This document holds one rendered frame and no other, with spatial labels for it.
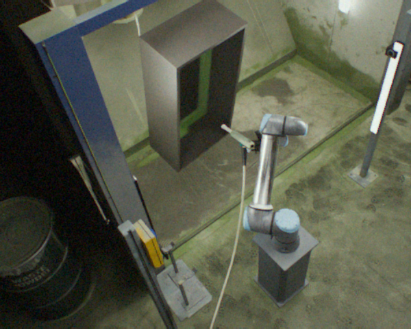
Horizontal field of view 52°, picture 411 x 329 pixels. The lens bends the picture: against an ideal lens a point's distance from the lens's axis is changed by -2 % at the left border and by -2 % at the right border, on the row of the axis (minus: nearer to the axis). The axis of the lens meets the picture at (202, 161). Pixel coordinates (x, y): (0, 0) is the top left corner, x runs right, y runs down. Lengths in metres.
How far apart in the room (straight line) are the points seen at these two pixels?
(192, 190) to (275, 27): 2.14
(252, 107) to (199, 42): 1.98
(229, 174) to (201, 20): 1.64
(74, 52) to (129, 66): 2.37
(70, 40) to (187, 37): 1.06
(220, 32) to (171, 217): 1.71
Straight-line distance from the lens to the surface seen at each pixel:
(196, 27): 2.75
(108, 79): 4.08
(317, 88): 4.77
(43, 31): 1.79
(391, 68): 3.19
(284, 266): 2.78
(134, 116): 4.15
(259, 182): 2.63
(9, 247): 3.00
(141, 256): 1.99
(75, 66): 1.83
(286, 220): 2.62
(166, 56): 2.56
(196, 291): 2.55
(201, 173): 3.96
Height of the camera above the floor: 3.13
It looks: 50 degrees down
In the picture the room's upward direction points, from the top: 9 degrees counter-clockwise
